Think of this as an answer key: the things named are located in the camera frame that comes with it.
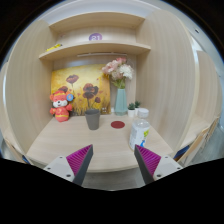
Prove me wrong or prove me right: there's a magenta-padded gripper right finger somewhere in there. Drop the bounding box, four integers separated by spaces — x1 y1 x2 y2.
133 144 184 186

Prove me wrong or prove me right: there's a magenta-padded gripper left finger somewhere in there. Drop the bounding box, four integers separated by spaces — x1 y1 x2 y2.
43 143 95 187

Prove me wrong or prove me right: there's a clear plastic water bottle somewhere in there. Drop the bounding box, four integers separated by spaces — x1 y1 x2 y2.
128 108 151 152

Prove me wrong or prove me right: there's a grey mug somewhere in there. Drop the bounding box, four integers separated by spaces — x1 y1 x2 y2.
84 108 101 131

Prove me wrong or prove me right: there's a flat round red coaster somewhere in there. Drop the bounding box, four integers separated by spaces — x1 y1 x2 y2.
110 120 126 130

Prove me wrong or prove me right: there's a wooden chair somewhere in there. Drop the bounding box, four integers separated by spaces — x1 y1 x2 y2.
173 116 221 168

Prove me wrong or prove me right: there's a small potted succulent plant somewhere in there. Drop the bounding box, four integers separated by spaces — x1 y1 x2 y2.
134 100 142 116
127 102 137 118

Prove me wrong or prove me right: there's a red plush toy figure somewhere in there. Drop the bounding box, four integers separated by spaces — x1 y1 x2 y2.
49 89 75 123

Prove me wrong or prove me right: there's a pale green vase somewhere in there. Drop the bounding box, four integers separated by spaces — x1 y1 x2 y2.
114 87 129 117

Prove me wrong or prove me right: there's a yellow poppy flower painting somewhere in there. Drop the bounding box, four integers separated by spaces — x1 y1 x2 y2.
50 63 112 117

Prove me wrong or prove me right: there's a pink and white flower bouquet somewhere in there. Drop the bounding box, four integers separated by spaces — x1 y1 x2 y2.
101 57 135 90

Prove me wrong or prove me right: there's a white light bar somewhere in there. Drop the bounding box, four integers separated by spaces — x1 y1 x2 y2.
77 51 128 58

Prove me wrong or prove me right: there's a light wooden shelf board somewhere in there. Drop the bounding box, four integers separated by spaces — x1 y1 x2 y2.
38 40 152 62
48 12 146 34

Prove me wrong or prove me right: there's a yellow object on shelf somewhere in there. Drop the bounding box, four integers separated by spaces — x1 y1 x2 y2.
45 43 63 52

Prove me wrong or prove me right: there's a round purple number sticker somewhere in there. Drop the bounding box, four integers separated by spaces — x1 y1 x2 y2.
88 32 103 42

